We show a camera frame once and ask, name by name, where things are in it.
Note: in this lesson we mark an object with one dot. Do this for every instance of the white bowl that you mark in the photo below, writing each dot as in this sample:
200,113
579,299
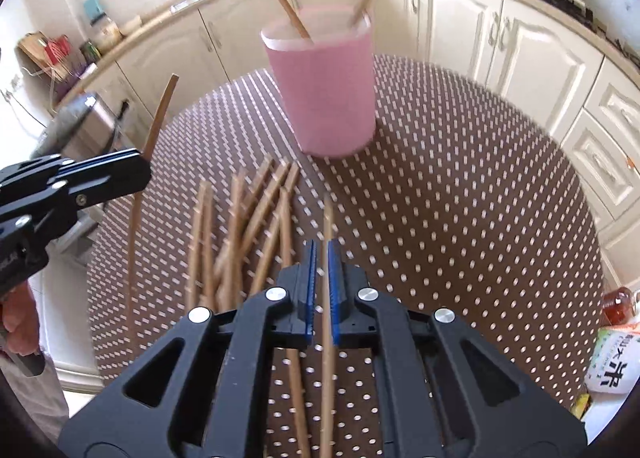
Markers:
130,25

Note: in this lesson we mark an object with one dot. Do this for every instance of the teal box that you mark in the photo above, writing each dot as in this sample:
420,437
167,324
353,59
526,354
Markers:
92,7

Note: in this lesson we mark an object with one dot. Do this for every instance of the white rice bag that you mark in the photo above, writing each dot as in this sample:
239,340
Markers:
612,363

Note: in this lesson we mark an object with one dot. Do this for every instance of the cream kitchen cabinets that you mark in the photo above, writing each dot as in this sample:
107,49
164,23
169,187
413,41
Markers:
525,53

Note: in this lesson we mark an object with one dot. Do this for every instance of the yellow packet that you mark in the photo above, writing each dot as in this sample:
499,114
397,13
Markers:
580,405

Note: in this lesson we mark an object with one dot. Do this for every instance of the pile of wooden chopsticks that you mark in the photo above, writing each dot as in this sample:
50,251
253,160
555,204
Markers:
260,218

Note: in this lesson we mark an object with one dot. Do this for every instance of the brown polka dot tablecloth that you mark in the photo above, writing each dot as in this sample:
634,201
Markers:
450,188

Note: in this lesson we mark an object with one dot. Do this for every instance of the glass jar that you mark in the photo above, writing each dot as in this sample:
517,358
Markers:
105,30

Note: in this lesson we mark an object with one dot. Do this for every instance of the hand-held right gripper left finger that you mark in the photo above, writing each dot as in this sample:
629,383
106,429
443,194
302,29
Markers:
310,283

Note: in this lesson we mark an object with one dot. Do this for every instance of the person's left hand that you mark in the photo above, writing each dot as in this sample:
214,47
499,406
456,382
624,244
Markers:
19,318

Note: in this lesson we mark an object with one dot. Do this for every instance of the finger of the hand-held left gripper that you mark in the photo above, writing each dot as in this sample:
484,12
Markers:
110,178
30,170

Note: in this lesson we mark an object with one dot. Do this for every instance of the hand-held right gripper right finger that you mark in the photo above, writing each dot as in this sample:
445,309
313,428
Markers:
334,288

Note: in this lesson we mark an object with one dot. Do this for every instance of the pink cup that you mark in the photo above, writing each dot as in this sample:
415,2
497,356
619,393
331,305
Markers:
325,88

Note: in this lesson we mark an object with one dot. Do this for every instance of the dish rack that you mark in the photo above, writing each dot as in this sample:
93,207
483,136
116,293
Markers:
45,55

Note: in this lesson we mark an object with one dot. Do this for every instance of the cooking oil bottle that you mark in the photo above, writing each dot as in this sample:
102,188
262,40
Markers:
617,305

